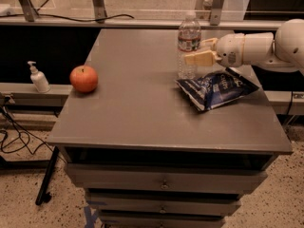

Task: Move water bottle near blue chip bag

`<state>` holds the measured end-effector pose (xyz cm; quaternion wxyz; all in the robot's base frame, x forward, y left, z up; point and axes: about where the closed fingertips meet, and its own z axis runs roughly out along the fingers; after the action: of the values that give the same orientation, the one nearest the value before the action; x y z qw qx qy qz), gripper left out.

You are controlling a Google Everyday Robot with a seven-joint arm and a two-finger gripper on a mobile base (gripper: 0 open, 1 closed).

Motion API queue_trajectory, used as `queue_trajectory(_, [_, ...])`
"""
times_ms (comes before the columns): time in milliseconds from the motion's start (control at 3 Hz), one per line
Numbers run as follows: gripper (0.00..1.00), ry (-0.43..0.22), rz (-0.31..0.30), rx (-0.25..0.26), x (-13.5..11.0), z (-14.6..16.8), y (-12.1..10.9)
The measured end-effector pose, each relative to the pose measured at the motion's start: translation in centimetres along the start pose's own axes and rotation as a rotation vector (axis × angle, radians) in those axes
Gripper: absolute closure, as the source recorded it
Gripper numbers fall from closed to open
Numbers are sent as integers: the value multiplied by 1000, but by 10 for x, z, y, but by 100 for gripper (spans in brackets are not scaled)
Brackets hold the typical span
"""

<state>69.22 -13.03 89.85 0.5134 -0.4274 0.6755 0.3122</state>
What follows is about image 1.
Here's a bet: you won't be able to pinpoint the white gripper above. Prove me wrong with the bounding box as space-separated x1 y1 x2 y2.
184 33 245 67

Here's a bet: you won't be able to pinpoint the clear plastic water bottle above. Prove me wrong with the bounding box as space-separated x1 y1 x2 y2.
178 11 201 79

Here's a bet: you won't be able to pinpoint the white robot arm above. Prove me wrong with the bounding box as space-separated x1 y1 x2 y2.
182 19 304 73

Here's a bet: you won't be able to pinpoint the blue chip bag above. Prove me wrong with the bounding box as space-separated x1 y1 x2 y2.
176 68 258 111

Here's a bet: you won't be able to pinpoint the white pump dispenser bottle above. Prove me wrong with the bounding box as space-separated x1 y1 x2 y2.
28 61 50 93

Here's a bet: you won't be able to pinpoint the grey drawer cabinet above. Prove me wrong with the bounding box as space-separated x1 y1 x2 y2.
48 29 292 228

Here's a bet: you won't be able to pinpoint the red apple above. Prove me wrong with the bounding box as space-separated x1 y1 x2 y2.
69 65 98 93

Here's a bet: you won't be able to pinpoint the black metal floor stand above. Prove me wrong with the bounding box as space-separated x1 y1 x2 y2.
0 145 61 206

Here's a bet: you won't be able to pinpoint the right metal bracket post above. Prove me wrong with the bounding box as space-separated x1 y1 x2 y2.
209 0 224 26

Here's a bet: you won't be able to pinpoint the metal bracket post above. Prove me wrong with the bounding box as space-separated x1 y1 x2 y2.
18 0 37 22
209 0 224 26
92 0 107 23

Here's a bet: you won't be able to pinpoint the black cable on ledge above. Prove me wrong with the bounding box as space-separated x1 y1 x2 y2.
0 12 135 23

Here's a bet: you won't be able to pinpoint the middle metal bracket post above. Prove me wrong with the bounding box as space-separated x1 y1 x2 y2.
92 0 107 23

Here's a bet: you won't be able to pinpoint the left metal bracket post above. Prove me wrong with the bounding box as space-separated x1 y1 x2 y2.
18 0 37 22

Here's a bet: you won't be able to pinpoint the black floor cables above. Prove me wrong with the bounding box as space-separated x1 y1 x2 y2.
0 93 67 163

